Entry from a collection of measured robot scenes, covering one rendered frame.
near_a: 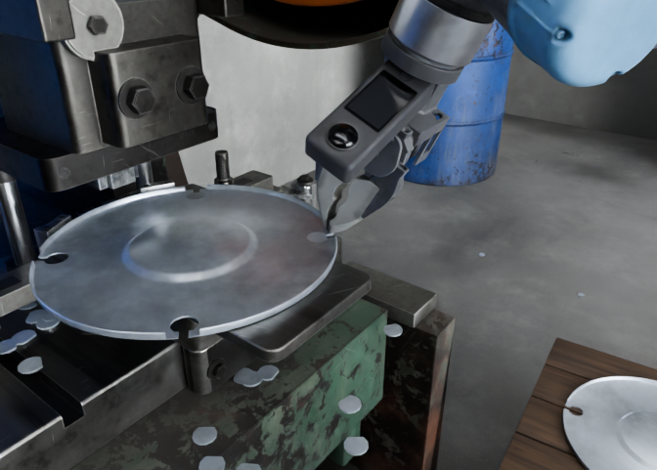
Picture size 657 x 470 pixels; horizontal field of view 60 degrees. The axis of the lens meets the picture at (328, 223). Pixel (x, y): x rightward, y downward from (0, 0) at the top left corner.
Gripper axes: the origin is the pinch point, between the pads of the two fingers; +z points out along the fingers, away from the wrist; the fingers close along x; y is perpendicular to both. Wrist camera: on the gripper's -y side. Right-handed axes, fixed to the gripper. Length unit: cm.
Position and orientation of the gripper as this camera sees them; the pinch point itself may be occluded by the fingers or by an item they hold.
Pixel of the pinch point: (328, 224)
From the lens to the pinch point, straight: 58.7
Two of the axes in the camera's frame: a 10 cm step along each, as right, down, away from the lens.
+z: -3.5, 6.9, 6.3
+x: -7.4, -6.2, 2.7
